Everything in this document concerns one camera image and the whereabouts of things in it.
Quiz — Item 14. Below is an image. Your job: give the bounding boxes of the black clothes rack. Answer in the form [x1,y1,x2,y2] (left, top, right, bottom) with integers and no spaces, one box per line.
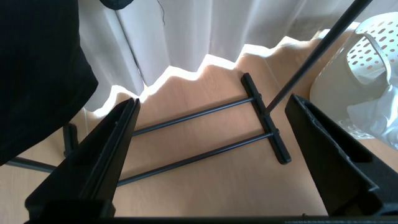
[6,0,373,187]

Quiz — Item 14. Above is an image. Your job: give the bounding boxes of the white laundry basket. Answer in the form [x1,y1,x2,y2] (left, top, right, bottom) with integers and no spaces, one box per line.
[309,11,398,140]

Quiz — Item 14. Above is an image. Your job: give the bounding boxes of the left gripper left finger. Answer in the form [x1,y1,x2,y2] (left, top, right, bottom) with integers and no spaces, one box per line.
[24,98,141,218]

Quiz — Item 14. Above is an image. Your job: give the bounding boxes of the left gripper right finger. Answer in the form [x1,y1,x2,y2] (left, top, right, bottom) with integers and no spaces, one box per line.
[285,93,398,217]

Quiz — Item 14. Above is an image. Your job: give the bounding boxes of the black shorts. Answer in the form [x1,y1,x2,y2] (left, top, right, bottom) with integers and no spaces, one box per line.
[0,0,135,166]

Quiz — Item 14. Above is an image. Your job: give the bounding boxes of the beige curtain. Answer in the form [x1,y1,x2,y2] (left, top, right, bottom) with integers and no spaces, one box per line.
[77,0,398,112]

